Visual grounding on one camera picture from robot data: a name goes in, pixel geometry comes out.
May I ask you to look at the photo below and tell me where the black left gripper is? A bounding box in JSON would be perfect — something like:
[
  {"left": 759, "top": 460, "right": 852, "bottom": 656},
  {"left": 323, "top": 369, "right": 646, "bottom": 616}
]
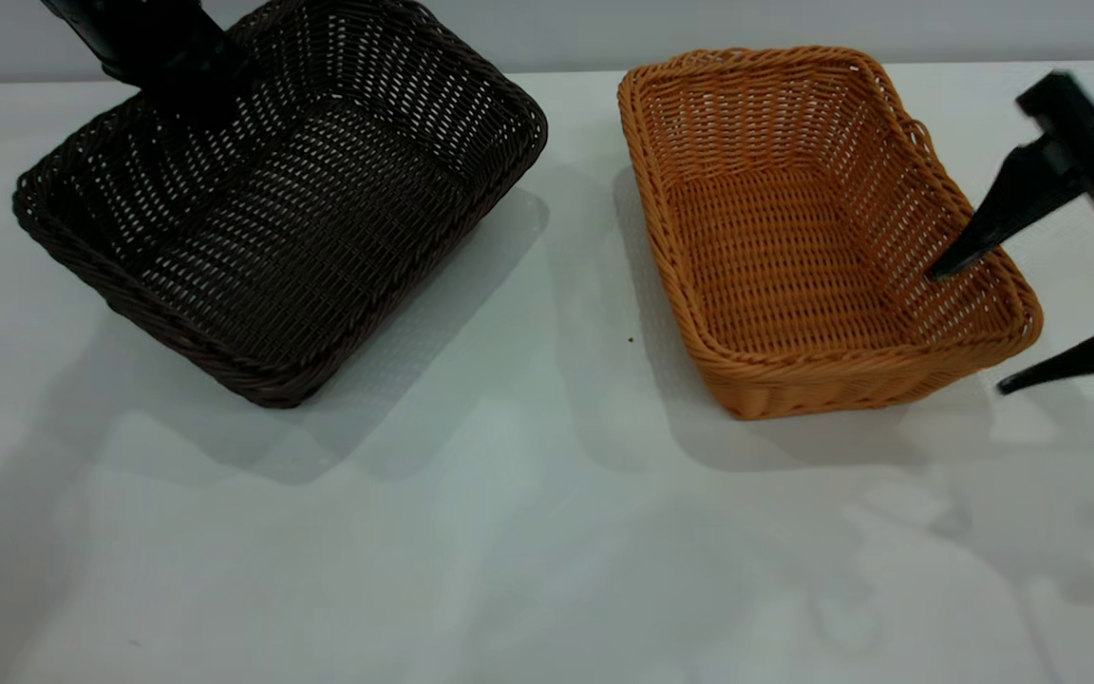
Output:
[{"left": 39, "top": 0, "right": 254, "bottom": 129}]

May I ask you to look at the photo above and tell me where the black woven wicker basket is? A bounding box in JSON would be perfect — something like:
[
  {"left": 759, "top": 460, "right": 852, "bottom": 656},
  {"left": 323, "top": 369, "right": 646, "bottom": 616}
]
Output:
[{"left": 12, "top": 0, "right": 549, "bottom": 409}]

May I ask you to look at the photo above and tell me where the orange woven wicker basket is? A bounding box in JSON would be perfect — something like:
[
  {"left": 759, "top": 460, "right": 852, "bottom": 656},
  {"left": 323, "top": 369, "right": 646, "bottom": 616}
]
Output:
[{"left": 616, "top": 45, "right": 1045, "bottom": 421}]

